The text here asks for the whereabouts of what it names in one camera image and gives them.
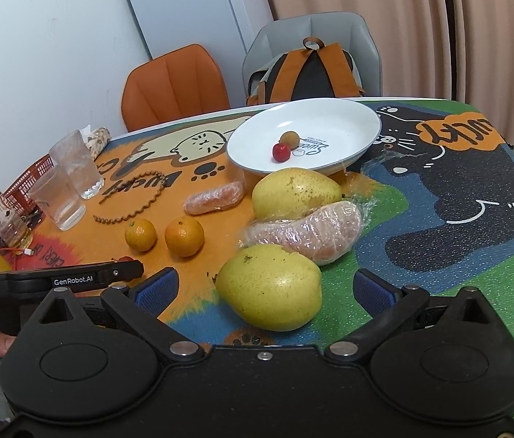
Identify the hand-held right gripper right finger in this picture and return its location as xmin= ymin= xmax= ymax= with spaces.
xmin=324 ymin=268 xmax=512 ymax=365

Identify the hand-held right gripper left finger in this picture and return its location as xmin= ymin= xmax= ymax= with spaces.
xmin=22 ymin=268 xmax=208 ymax=366

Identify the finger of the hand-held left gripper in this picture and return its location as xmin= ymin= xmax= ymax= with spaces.
xmin=0 ymin=259 xmax=144 ymax=293

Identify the mandarin orange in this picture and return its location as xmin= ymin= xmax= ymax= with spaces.
xmin=165 ymin=216 xmax=205 ymax=257
xmin=124 ymin=218 xmax=158 ymax=253

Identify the yellow pear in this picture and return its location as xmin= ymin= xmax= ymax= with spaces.
xmin=252 ymin=169 xmax=343 ymax=221
xmin=216 ymin=244 xmax=323 ymax=333

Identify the white plate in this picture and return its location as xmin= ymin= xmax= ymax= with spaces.
xmin=226 ymin=98 xmax=382 ymax=177

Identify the red plastic basket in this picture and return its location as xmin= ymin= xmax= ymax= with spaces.
xmin=1 ymin=154 xmax=57 ymax=214

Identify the short clear plastic cup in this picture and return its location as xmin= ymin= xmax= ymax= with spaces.
xmin=27 ymin=164 xmax=87 ymax=231

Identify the large plastic-wrapped orange vegetable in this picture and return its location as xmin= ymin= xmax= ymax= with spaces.
xmin=239 ymin=201 xmax=365 ymax=266

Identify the cartoon cat table mat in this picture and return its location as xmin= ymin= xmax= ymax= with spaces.
xmin=0 ymin=98 xmax=514 ymax=348

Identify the tall clear plastic cup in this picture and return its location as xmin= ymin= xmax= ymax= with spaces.
xmin=49 ymin=130 xmax=105 ymax=200

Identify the printed tissue pack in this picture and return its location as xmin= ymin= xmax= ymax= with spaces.
xmin=81 ymin=124 xmax=112 ymax=157

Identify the orange chair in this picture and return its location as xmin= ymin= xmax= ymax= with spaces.
xmin=121 ymin=44 xmax=231 ymax=132

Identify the orange and black backpack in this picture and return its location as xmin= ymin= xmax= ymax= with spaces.
xmin=246 ymin=36 xmax=367 ymax=107

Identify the grey chair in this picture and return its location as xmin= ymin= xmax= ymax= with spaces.
xmin=241 ymin=15 xmax=384 ymax=107

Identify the white cabinet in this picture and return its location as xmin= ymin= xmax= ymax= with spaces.
xmin=119 ymin=0 xmax=277 ymax=109

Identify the pink curtain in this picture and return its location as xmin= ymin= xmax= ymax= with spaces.
xmin=257 ymin=0 xmax=514 ymax=117

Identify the red cable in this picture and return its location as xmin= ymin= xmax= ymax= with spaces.
xmin=0 ymin=245 xmax=42 ymax=260

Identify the brown beaded cord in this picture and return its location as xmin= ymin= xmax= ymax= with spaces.
xmin=93 ymin=168 xmax=176 ymax=226

